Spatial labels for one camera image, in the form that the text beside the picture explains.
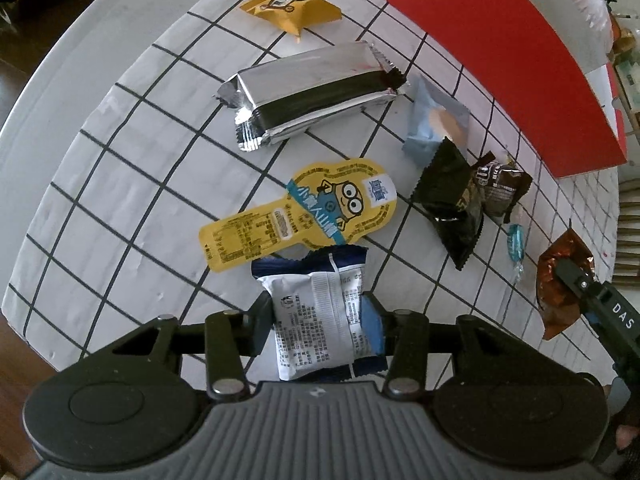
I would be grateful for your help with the light blue snack packet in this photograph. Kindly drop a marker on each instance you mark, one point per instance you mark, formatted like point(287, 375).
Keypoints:
point(440, 120)

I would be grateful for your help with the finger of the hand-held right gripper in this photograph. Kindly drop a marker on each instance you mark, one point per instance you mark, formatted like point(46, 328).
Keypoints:
point(575, 277)

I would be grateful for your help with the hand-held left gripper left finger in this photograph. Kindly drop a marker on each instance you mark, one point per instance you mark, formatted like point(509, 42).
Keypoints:
point(260, 325)

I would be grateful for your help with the silver foil snack packet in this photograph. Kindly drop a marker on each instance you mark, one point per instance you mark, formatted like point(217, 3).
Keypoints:
point(310, 90)

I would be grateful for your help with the pile of mixed clutter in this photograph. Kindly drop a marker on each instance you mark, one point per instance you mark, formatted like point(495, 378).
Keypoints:
point(625, 65)

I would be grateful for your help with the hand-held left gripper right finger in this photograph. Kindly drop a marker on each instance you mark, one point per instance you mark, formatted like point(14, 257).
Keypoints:
point(374, 327)

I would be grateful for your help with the orange-brown snack packet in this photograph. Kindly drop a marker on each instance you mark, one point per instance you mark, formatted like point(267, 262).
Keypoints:
point(557, 300)

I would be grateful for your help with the red cardboard box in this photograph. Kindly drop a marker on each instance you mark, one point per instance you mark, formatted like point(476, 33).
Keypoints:
point(500, 35)

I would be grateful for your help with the yellow pillow snack packet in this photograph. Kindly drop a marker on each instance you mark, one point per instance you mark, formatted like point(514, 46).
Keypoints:
point(290, 7)

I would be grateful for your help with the yellow cartoon-shaped snack packet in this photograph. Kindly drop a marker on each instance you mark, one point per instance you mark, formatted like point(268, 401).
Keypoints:
point(320, 210)

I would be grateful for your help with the white checked tablecloth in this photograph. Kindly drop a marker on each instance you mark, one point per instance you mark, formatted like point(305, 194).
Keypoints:
point(125, 185)

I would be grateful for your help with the black snack packet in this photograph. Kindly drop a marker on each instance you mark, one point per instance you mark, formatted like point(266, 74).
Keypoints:
point(452, 200)

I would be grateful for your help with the blue wrapped candy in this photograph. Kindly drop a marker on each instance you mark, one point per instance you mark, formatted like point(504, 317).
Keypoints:
point(515, 242)

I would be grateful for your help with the white and blue snack packet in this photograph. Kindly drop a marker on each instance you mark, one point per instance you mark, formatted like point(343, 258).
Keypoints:
point(315, 310)

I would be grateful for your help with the dark brown chocolate packet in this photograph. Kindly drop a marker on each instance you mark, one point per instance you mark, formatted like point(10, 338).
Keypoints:
point(502, 185)

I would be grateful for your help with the wooden slats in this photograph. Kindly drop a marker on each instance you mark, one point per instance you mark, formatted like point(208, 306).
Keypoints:
point(631, 230)

